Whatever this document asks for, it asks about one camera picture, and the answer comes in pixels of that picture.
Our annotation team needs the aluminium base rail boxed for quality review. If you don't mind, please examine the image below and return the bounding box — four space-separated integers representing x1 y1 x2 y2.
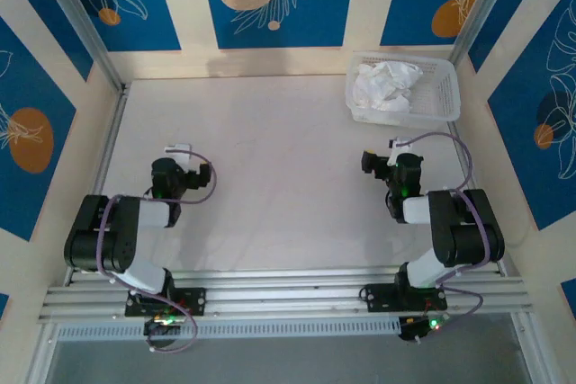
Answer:
38 266 535 325

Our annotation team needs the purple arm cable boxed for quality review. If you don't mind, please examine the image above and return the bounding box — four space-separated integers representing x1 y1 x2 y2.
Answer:
96 152 218 353
407 131 491 341

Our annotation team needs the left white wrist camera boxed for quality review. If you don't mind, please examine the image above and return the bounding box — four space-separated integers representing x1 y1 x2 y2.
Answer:
164 143 194 165

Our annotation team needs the white plastic mesh basket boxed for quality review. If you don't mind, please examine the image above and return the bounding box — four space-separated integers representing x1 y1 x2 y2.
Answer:
345 50 461 127

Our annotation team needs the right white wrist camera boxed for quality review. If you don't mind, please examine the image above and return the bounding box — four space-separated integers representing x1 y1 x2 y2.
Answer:
389 136 413 165

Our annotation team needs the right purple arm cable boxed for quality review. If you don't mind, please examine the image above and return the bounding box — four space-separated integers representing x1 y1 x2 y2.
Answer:
407 131 491 341

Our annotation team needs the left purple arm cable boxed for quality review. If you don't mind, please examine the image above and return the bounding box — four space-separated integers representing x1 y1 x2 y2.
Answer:
96 152 218 353

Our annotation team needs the white t-shirt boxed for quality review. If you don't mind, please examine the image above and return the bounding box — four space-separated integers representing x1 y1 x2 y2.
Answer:
352 59 425 113

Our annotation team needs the aluminium frame post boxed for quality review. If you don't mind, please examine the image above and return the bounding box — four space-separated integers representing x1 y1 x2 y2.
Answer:
449 0 514 70
33 0 127 93

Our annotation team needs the grey slotted cable duct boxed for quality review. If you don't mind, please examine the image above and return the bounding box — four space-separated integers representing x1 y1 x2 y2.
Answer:
56 317 401 343

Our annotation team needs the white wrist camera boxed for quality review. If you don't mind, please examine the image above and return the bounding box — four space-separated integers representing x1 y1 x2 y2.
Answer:
389 136 413 165
164 143 194 165

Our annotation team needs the aluminium table side rail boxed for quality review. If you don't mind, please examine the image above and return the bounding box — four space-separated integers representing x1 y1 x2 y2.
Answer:
67 85 130 286
447 122 508 277

